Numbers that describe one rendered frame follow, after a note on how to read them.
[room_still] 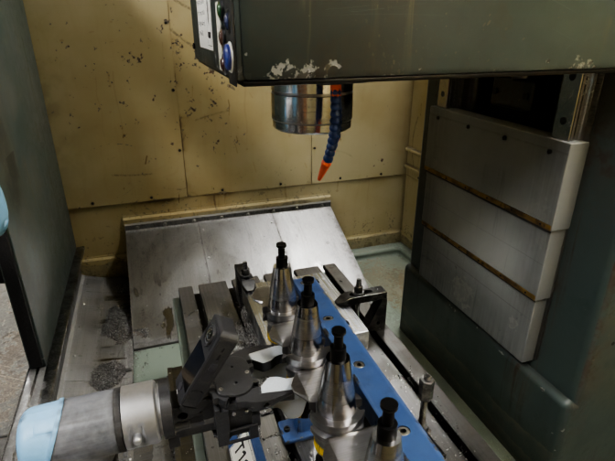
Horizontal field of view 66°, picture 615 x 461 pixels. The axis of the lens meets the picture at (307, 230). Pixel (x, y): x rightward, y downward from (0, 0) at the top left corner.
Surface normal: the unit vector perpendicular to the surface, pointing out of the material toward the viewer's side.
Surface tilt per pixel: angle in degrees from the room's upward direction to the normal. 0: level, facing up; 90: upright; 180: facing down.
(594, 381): 90
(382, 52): 90
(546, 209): 90
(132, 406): 33
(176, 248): 24
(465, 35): 90
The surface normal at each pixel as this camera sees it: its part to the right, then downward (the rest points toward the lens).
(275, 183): 0.32, 0.38
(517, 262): -0.94, 0.12
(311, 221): 0.13, -0.69
